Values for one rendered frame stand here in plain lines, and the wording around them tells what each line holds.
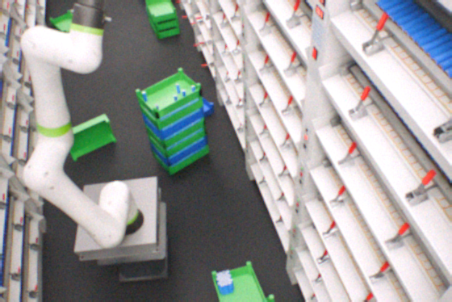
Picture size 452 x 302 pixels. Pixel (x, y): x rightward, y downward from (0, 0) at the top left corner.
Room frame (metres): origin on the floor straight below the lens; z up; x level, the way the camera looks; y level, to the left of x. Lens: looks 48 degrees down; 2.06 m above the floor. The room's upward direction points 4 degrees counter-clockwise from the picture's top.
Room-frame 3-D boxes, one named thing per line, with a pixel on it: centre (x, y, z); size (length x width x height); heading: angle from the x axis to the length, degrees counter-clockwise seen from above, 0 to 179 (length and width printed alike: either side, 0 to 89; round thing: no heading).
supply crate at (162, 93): (1.83, 0.33, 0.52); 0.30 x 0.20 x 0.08; 125
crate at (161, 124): (1.83, 0.33, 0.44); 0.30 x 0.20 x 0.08; 125
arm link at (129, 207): (1.09, 0.52, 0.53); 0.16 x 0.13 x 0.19; 174
